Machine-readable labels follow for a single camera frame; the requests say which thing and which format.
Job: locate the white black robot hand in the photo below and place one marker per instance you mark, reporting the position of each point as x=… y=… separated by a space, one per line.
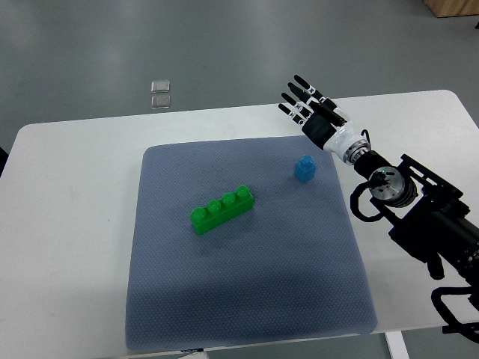
x=323 y=121

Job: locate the small blue block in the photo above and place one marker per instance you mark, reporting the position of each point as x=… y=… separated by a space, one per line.
x=305 y=169

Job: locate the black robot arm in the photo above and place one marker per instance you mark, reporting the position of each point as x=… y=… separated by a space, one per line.
x=428 y=221

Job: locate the long green block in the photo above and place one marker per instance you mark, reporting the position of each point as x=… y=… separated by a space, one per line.
x=219 y=211

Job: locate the blue-grey fabric mat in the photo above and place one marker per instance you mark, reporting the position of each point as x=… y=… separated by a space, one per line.
x=289 y=268

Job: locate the wooden box corner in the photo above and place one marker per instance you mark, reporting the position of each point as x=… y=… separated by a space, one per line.
x=452 y=8

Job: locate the upper metal floor plate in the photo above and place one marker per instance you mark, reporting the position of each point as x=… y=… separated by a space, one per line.
x=160 y=86

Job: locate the white table leg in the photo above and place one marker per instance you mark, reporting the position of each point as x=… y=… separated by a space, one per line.
x=396 y=345

